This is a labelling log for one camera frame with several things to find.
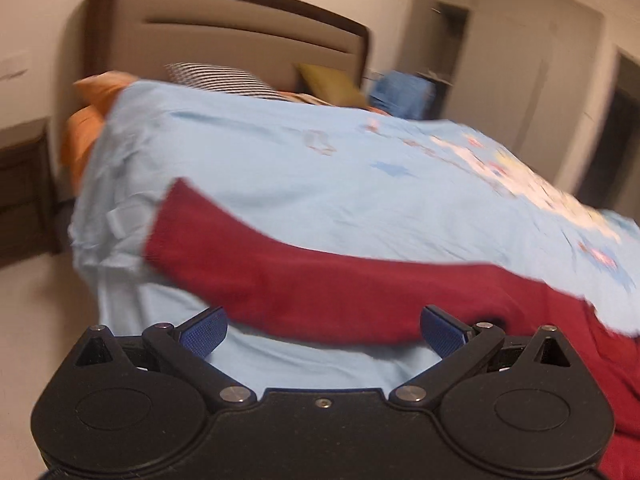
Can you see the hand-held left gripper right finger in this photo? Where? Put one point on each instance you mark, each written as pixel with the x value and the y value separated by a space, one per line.
pixel 442 332

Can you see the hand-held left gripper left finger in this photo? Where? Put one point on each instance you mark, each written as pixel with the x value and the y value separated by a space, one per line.
pixel 202 334

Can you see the white wardrobe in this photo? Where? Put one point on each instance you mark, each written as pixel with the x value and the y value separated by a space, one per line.
pixel 510 60

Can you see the blue cloth pile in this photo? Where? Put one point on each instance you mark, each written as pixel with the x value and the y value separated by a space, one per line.
pixel 402 95

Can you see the padded wooden headboard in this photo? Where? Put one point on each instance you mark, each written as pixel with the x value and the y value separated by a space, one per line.
pixel 225 10

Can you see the light blue printed blanket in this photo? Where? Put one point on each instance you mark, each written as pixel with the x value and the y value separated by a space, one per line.
pixel 300 170

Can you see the dark wooden nightstand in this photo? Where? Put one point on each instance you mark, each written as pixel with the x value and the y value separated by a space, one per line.
pixel 22 195

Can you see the black white patterned pillow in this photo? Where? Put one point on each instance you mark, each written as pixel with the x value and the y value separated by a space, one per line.
pixel 220 77

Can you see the dark red garment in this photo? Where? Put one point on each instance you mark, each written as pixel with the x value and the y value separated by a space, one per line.
pixel 325 290

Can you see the olive green pillow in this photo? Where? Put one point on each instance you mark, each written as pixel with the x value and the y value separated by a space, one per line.
pixel 332 85

